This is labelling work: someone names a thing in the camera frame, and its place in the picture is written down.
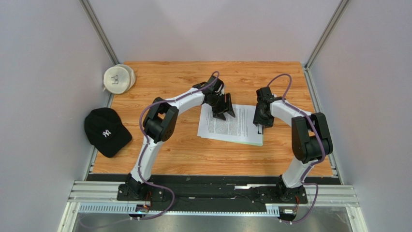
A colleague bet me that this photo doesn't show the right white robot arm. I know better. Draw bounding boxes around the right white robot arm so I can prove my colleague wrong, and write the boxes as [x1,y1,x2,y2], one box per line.
[253,87,333,189]

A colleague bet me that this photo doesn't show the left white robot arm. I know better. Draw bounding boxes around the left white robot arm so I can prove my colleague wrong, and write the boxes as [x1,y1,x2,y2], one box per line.
[125,71,235,194]

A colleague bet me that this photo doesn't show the right aluminium corner post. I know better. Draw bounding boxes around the right aluminium corner post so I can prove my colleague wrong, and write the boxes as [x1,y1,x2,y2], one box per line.
[304,0,351,70]

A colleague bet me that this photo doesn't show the green clipboard folder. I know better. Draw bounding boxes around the green clipboard folder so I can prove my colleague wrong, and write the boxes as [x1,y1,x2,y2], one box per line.
[238,124,264,146]

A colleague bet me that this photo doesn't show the text-filled paper sheet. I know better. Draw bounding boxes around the text-filled paper sheet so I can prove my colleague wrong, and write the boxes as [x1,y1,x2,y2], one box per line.
[197,104,255,143]

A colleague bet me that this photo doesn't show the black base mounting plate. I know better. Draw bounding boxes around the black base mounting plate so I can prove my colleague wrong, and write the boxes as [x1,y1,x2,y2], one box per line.
[117,174,308,213]

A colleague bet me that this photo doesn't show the aluminium corner post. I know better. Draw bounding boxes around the aluminium corner post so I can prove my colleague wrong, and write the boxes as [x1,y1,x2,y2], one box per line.
[304,0,351,70]
[79,0,120,65]

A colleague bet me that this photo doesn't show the cream round zip pouch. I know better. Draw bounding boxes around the cream round zip pouch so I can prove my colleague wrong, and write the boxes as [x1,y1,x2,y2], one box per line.
[103,64,136,95]

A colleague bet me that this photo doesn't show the left aluminium corner post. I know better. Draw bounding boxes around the left aluminium corner post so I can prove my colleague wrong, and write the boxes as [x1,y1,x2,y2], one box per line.
[79,0,120,65]

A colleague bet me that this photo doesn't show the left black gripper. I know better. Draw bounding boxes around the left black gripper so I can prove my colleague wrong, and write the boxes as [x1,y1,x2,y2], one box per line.
[206,93,236,121]

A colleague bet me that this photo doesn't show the black NY baseball cap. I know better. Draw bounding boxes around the black NY baseball cap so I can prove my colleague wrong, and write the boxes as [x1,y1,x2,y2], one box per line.
[84,107,132,158]

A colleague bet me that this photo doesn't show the aluminium front rail frame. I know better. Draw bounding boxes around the aluminium front rail frame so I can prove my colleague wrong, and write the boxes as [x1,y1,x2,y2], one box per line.
[58,181,366,232]

